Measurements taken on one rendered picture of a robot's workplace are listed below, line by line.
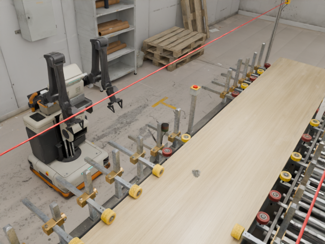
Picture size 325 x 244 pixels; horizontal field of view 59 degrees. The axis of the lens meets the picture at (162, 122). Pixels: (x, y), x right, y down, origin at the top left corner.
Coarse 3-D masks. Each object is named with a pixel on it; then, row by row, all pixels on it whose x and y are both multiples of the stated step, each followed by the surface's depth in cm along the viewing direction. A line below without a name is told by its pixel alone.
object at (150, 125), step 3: (150, 123) 269; (150, 126) 267; (153, 126) 265; (156, 126) 266; (153, 129) 267; (156, 129) 264; (165, 132) 259; (168, 132) 259; (165, 135) 260; (168, 135) 258; (177, 138) 252; (180, 138) 253; (180, 141) 252; (183, 144) 251
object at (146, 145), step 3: (129, 135) 252; (132, 135) 253; (129, 138) 253; (132, 138) 250; (135, 138) 249; (135, 141) 249; (144, 141) 246; (144, 144) 244; (147, 144) 243; (147, 147) 243; (150, 147) 241; (153, 147) 241; (159, 150) 238; (159, 153) 237; (162, 156) 235
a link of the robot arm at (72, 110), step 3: (60, 105) 222; (63, 108) 222; (66, 108) 221; (69, 108) 220; (72, 108) 218; (75, 108) 221; (69, 111) 220; (72, 111) 218; (75, 111) 220; (69, 114) 223; (72, 114) 220
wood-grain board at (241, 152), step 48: (240, 96) 308; (288, 96) 313; (192, 144) 240; (240, 144) 242; (288, 144) 245; (144, 192) 196; (192, 192) 198; (240, 192) 200; (96, 240) 166; (144, 240) 167; (192, 240) 168; (240, 240) 170
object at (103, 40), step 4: (92, 40) 231; (96, 40) 228; (100, 40) 227; (104, 40) 229; (92, 44) 234; (100, 44) 227; (104, 44) 231; (92, 48) 237; (92, 52) 240; (96, 52) 238; (92, 56) 242; (96, 56) 240; (92, 60) 244; (96, 60) 243; (92, 64) 247; (96, 64) 246; (92, 68) 250; (96, 68) 248; (92, 72) 251; (96, 72) 251; (100, 72) 256; (92, 76) 251; (92, 80) 253; (96, 80) 254
